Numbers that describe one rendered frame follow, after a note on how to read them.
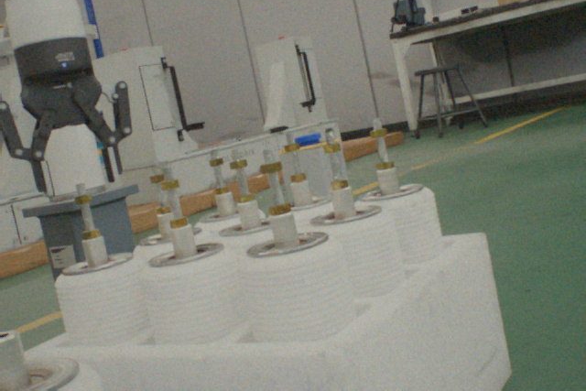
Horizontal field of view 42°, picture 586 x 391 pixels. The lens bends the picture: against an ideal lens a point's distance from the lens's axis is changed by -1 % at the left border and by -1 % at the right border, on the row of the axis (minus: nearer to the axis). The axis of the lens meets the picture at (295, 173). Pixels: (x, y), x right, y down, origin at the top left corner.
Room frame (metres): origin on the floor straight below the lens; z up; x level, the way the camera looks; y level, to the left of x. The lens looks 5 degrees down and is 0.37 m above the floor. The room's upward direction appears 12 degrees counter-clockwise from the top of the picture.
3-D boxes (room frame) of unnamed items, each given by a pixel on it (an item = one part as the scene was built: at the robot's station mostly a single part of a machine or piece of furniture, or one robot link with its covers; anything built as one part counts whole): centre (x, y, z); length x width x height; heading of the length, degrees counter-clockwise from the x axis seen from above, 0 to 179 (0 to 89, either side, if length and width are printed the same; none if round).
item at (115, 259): (0.81, 0.22, 0.25); 0.08 x 0.08 x 0.01
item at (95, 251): (0.81, 0.22, 0.26); 0.02 x 0.02 x 0.03
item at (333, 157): (0.79, -0.04, 0.30); 0.01 x 0.01 x 0.08; 62
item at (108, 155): (0.83, 0.19, 0.35); 0.02 x 0.01 x 0.04; 29
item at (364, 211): (0.79, -0.04, 0.25); 0.08 x 0.08 x 0.01
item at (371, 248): (0.79, -0.04, 0.16); 0.10 x 0.10 x 0.18
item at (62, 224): (1.33, 0.37, 0.15); 0.15 x 0.15 x 0.30; 54
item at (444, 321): (0.85, 0.06, 0.09); 0.39 x 0.39 x 0.18; 59
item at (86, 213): (0.81, 0.22, 0.30); 0.01 x 0.01 x 0.08; 42
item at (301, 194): (0.95, 0.00, 0.26); 0.02 x 0.02 x 0.03
